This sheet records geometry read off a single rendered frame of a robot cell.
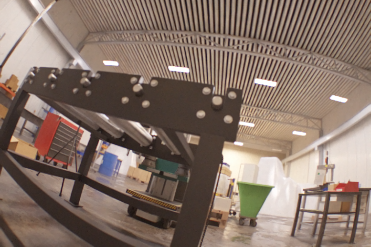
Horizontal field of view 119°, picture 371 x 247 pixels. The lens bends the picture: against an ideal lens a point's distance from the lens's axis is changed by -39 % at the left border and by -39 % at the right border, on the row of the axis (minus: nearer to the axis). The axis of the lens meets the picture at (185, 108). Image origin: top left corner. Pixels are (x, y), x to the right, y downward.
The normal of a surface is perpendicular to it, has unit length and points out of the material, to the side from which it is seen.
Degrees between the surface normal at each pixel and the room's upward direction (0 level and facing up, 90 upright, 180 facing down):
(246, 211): 101
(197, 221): 90
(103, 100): 90
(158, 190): 90
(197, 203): 90
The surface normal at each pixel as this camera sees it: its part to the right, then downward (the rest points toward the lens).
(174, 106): -0.14, -0.44
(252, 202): -0.31, -0.30
